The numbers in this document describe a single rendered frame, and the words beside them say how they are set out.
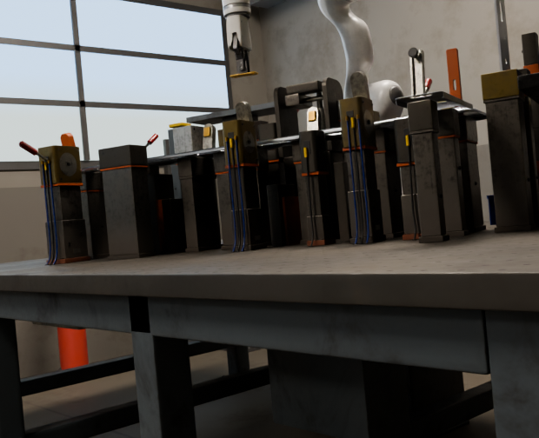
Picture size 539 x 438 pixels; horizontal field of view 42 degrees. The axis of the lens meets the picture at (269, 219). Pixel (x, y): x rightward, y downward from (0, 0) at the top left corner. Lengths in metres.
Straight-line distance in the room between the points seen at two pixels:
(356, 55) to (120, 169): 0.91
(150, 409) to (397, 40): 3.66
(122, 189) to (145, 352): 0.84
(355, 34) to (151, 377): 1.51
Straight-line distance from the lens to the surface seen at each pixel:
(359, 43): 2.49
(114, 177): 2.13
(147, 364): 1.37
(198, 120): 2.52
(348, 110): 1.70
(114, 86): 4.75
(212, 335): 1.18
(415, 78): 2.07
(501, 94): 1.68
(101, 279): 1.39
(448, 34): 4.49
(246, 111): 1.94
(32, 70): 4.53
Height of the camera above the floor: 0.77
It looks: level
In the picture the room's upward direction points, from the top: 5 degrees counter-clockwise
